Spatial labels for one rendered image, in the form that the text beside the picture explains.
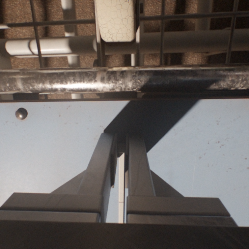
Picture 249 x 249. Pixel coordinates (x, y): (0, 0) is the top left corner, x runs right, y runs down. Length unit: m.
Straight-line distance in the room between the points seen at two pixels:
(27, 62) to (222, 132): 0.77
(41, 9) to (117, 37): 0.67
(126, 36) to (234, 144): 0.13
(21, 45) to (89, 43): 0.10
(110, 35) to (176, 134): 0.10
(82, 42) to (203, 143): 0.20
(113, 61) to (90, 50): 0.45
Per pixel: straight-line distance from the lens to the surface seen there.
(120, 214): 0.20
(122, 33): 0.17
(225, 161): 0.19
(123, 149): 0.15
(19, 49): 0.32
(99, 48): 0.18
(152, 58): 0.71
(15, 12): 0.88
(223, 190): 0.20
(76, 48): 0.28
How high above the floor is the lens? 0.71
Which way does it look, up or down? 71 degrees down
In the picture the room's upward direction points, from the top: 161 degrees counter-clockwise
